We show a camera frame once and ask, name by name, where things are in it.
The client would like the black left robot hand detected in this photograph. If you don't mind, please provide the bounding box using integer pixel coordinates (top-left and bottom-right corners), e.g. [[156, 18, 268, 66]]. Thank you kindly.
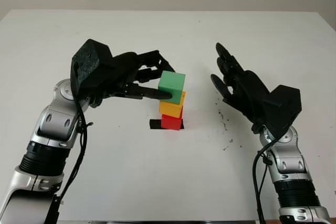
[[101, 49, 176, 102]]

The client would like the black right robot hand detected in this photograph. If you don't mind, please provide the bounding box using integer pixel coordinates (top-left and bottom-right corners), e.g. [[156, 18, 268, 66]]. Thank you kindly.
[[209, 42, 271, 125]]

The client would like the green wooden block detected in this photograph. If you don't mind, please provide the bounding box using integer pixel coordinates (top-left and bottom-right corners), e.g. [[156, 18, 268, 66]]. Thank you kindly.
[[158, 71, 186, 104]]

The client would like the yellow wooden block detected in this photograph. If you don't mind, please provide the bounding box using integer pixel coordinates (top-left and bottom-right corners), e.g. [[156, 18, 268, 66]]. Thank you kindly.
[[159, 90, 186, 119]]

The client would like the red wooden block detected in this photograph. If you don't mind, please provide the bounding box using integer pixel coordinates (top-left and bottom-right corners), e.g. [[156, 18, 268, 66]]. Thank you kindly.
[[161, 110, 184, 131]]

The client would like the black tape strip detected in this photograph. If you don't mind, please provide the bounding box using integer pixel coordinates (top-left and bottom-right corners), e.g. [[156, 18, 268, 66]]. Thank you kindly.
[[149, 119, 185, 131]]

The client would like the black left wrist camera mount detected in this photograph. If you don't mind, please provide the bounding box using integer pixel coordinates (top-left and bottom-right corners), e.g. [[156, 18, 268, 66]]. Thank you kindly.
[[70, 39, 114, 104]]

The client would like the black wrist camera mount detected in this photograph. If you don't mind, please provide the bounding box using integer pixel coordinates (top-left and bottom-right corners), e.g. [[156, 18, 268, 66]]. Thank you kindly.
[[262, 84, 302, 137], [70, 39, 114, 104]]

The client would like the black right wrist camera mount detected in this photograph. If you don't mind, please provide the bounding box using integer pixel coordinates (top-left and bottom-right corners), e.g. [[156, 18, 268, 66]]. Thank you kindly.
[[262, 84, 302, 137]]

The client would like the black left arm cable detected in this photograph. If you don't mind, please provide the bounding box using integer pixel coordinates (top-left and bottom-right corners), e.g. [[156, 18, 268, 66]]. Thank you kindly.
[[46, 98, 92, 224]]

